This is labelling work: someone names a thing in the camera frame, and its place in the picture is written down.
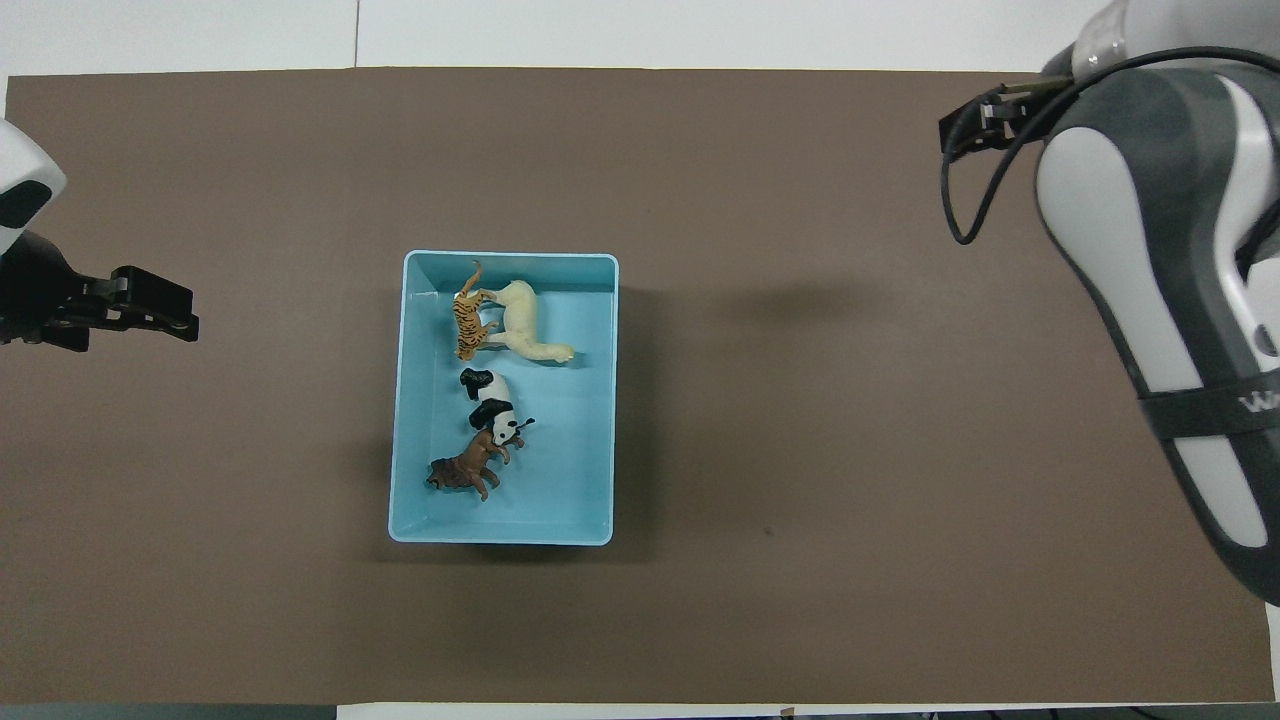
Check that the light blue storage box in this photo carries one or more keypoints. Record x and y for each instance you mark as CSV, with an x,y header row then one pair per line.
x,y
570,480

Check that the brown table mat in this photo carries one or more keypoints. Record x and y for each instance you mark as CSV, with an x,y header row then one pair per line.
x,y
800,600

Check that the black and white panda toy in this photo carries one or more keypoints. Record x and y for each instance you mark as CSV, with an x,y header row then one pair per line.
x,y
495,405

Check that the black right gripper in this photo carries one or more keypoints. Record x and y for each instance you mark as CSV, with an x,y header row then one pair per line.
x,y
1020,105

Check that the cream white horse toy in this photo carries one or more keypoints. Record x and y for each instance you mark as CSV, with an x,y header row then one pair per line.
x,y
525,320

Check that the brown lion toy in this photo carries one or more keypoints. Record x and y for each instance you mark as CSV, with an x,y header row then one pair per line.
x,y
470,465

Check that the orange striped tiger toy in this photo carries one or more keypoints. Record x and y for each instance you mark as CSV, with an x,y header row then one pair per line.
x,y
468,320

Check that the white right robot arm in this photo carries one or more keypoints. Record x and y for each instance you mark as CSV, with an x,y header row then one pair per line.
x,y
1160,250

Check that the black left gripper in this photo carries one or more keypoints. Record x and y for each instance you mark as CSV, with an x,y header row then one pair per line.
x,y
45,300

